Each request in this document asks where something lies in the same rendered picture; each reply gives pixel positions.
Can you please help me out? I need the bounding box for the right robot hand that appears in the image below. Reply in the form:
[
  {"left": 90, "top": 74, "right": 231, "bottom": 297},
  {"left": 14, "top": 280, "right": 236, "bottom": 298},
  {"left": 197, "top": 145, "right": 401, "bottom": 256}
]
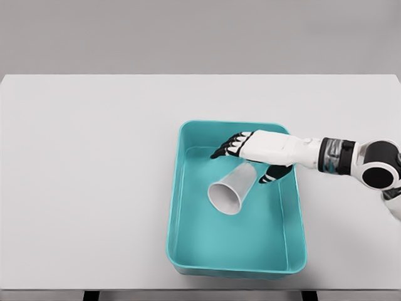
[{"left": 209, "top": 129, "right": 296, "bottom": 184}]

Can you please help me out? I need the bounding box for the white paper cup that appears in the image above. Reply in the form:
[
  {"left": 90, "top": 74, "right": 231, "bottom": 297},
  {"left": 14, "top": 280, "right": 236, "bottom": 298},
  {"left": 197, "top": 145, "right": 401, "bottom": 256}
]
[{"left": 207, "top": 161, "right": 258, "bottom": 216}]

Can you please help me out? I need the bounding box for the teal plastic basket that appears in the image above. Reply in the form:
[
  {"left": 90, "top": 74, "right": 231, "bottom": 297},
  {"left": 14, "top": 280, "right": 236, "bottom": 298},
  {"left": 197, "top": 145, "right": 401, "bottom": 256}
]
[{"left": 165, "top": 120, "right": 308, "bottom": 279}]

